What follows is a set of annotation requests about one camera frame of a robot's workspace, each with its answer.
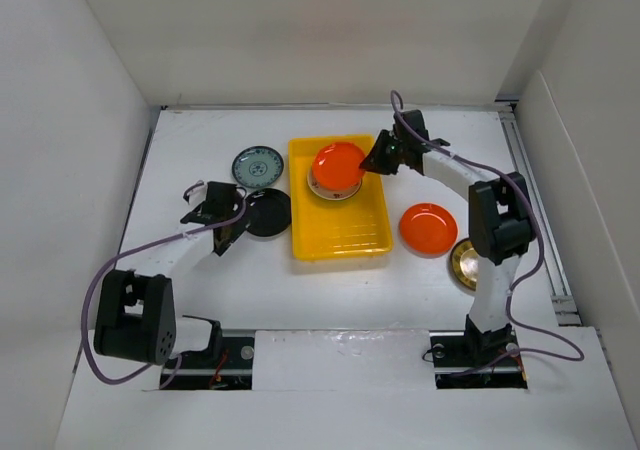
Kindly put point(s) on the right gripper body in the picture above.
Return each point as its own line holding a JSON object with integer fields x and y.
{"x": 404, "y": 143}

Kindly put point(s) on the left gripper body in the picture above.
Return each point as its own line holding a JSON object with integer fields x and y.
{"x": 238, "y": 208}

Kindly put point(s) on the black plate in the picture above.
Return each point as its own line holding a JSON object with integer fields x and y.
{"x": 268, "y": 212}

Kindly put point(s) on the blue patterned plate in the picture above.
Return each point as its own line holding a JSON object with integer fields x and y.
{"x": 257, "y": 167}

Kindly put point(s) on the cream floral plate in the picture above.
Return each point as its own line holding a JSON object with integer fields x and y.
{"x": 331, "y": 195}

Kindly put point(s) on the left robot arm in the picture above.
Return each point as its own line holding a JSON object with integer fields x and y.
{"x": 136, "y": 316}

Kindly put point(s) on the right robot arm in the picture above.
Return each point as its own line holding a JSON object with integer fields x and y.
{"x": 499, "y": 221}

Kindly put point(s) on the yellow plastic bin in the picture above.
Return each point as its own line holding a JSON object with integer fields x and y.
{"x": 324, "y": 229}

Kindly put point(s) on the yellow patterned plate right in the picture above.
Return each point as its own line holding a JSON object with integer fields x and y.
{"x": 463, "y": 264}

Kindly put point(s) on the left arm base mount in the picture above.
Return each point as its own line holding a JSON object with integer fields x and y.
{"x": 225, "y": 364}

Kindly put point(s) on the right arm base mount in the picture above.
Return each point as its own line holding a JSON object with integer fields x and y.
{"x": 457, "y": 366}

